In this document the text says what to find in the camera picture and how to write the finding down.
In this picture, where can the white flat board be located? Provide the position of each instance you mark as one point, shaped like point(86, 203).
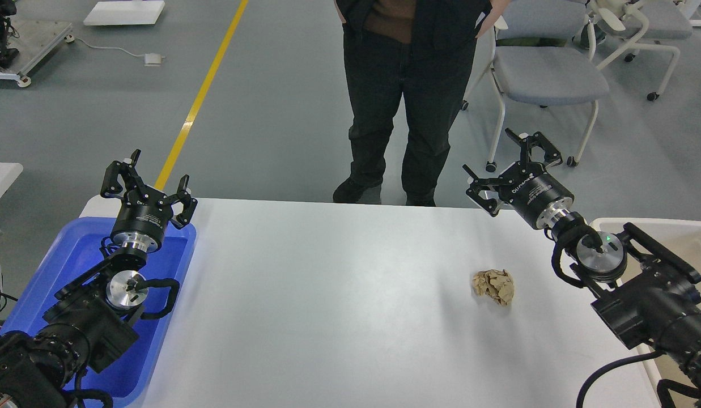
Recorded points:
point(124, 13)

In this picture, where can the white power adapter with cable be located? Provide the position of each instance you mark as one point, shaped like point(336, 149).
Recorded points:
point(149, 59)

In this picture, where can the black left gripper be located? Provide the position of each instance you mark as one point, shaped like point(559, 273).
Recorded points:
point(144, 215)

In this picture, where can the white plastic bin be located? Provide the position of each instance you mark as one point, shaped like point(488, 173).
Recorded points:
point(683, 238)

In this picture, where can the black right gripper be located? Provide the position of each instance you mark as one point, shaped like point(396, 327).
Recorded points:
point(536, 196)

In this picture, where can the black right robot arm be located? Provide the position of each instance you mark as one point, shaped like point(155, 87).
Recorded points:
point(644, 293)

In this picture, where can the person in black clothes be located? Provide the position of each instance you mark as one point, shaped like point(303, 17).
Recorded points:
point(416, 53)

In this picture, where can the brown paper ball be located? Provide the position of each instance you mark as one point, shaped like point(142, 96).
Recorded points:
point(496, 284)

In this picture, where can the wheeled metal platform cart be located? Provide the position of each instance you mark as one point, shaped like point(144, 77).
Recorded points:
point(25, 43)

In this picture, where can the grey white office chair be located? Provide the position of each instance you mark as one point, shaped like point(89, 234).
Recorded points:
point(542, 75)

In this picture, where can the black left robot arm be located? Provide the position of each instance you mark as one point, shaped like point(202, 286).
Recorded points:
point(92, 323)

